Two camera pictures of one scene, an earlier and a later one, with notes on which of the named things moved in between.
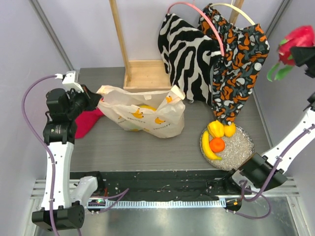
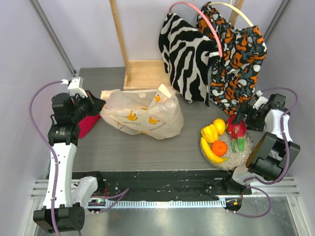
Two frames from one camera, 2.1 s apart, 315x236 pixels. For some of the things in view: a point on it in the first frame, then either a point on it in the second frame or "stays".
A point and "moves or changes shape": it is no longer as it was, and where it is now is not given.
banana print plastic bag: [159, 112] moves or changes shape
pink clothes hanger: [194, 6] stays
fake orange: [217, 144] moves or changes shape
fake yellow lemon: [230, 130] → [220, 125]
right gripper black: [299, 55] → [252, 118]
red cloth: [85, 121] stays
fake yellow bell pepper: [216, 128] → [209, 133]
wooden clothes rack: [149, 73] stays
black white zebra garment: [188, 54] stays
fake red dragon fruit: [301, 37] → [237, 131]
